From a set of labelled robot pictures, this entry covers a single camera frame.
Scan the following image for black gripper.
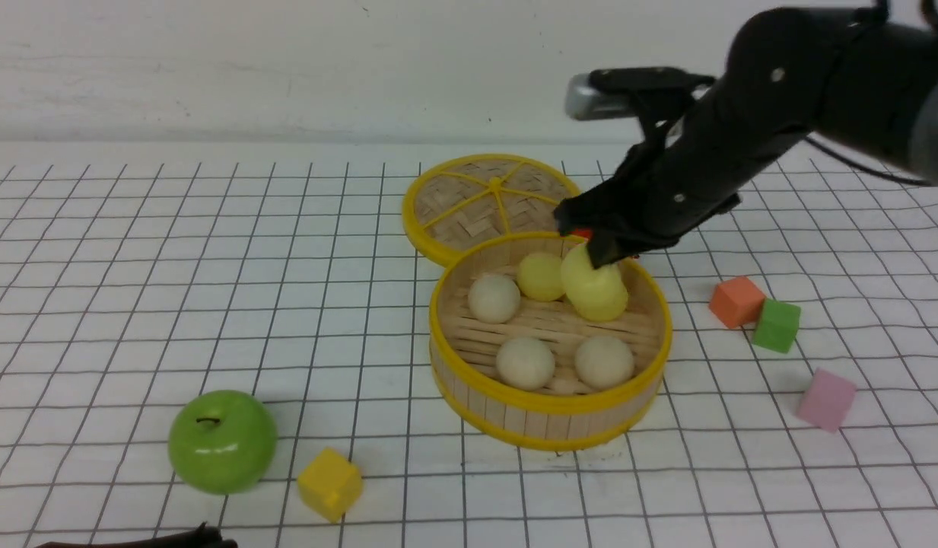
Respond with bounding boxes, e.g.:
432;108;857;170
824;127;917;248
553;84;812;269

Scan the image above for yellow bun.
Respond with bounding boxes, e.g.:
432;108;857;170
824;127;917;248
561;243;628;307
515;252;565;302
567;284;629;323

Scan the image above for yellow bun bottom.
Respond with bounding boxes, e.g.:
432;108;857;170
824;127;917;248
515;252;565;302

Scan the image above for white bun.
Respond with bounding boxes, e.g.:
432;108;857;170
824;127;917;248
466;273;522;325
495;336;556;391
574;336;636;390

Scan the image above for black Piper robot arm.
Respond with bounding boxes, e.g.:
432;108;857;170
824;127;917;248
553;1;938;268

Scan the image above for bamboo steamer tray yellow rim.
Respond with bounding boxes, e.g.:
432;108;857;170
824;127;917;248
429;232;672;452

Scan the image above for bamboo steamer lid yellow rim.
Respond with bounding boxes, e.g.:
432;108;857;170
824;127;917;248
400;154;580;266

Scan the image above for red tomato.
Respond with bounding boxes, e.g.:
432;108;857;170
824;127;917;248
571;228;593;241

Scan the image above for orange foam cube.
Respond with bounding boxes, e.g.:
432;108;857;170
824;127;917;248
708;276;767;329

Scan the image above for green foam cube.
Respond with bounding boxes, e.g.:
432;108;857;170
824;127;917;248
752;298;802;354

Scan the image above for pink foam cube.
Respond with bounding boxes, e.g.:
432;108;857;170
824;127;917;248
796;370;857;433

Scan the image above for yellow foam cube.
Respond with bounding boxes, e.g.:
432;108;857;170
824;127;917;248
296;447;364;523

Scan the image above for white grid tablecloth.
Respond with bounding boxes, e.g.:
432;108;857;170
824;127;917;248
0;147;938;547

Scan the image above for green apple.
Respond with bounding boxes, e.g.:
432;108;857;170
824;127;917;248
167;390;278;495

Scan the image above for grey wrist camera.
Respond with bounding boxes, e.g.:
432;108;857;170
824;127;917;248
564;66;717;123

